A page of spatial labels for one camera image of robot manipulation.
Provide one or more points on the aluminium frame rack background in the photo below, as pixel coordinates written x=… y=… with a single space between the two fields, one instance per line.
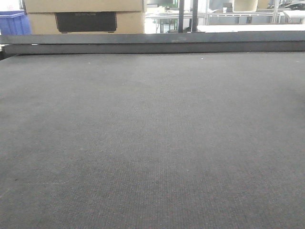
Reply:
x=220 y=12

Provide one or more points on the black vertical post left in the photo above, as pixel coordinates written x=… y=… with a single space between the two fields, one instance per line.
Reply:
x=181 y=16

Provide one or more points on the lower cardboard box black window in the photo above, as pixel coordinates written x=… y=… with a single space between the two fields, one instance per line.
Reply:
x=127 y=23

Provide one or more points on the beige plastic bin background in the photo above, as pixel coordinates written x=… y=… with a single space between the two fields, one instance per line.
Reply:
x=244 y=5

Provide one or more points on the dark grey shelf rail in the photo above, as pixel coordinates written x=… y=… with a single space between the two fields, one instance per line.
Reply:
x=198 y=42

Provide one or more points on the upper cardboard box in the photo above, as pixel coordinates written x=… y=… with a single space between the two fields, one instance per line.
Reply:
x=50 y=6

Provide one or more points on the black vertical post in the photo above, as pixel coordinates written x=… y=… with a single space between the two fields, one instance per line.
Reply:
x=195 y=16
x=181 y=16

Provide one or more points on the blue plastic crate background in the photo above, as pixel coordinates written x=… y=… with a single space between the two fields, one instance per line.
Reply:
x=14 y=23

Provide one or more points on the white background table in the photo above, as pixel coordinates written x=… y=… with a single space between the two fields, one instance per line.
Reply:
x=250 y=27

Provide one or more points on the black vertical post right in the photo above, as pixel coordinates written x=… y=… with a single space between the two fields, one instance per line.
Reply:
x=195 y=16

